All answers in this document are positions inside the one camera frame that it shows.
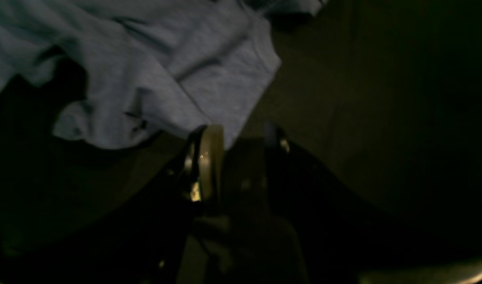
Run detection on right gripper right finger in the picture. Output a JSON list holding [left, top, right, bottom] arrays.
[[264, 122, 462, 284]]

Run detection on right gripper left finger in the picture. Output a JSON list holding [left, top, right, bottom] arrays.
[[12, 125, 224, 284]]

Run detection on blue-grey t-shirt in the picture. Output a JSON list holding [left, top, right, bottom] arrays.
[[0, 0, 327, 149]]

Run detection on black table cloth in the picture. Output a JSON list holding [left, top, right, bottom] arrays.
[[0, 0, 482, 284]]

